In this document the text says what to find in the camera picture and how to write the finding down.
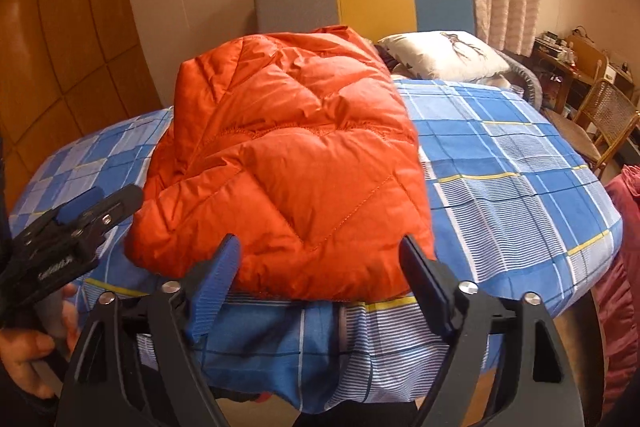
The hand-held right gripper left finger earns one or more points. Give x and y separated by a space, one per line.
220 269

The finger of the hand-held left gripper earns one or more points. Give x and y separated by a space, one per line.
80 205
120 204

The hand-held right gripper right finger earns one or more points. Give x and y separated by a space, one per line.
425 287

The orange down jacket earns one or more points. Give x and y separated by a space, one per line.
290 157

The person's left forearm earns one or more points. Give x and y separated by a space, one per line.
20 409

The person's left hand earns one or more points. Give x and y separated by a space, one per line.
25 352

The blue plaid bed sheet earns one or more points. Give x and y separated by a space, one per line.
500 182

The wooden panelled wardrobe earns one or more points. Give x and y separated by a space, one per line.
60 57

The pink cloth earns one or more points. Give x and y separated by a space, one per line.
620 282

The grey cushion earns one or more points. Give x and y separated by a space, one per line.
527 79

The white printed pillow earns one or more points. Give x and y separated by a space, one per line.
440 54

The wicker chair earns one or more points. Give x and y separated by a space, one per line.
612 112

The wooden desk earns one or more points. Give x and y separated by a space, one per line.
582 57

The grey yellow blue headboard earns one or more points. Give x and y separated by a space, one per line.
375 2

